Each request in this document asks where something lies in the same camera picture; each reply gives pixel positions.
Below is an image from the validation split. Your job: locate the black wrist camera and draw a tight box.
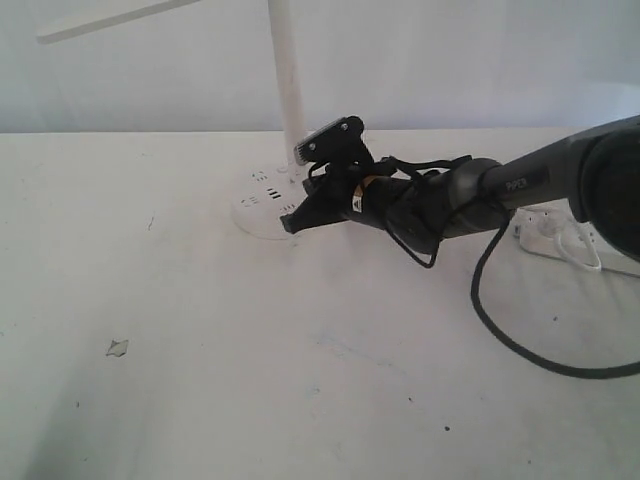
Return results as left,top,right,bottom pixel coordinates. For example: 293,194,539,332
294,115,374,177

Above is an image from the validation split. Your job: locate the white power strip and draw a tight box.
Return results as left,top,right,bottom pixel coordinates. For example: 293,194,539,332
513,206,639,278

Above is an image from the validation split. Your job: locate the white plug with cord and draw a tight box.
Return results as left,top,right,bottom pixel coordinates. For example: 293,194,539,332
519,207,602,273

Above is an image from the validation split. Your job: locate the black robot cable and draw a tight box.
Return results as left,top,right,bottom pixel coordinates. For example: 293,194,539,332
470,219,640,380

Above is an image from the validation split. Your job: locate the white desk lamp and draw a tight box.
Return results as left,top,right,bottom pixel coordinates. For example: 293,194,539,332
36,1,307,240

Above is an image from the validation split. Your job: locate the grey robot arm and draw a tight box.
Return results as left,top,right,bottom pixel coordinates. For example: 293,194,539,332
280,116,639,259

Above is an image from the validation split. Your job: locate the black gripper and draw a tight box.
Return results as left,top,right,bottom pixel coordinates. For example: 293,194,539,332
280,164,450,255

